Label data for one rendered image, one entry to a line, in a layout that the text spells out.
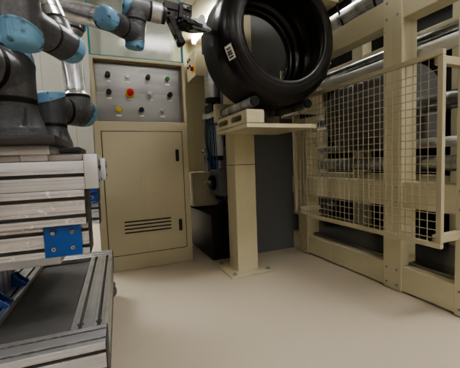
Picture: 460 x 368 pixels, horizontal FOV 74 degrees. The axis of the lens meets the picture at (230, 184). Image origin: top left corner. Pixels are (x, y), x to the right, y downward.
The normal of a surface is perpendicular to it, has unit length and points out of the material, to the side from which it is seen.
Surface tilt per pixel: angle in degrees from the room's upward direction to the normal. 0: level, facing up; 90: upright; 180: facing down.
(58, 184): 90
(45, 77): 90
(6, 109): 73
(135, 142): 90
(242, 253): 90
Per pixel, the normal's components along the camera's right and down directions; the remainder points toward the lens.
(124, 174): 0.39, 0.05
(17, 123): 0.64, -0.27
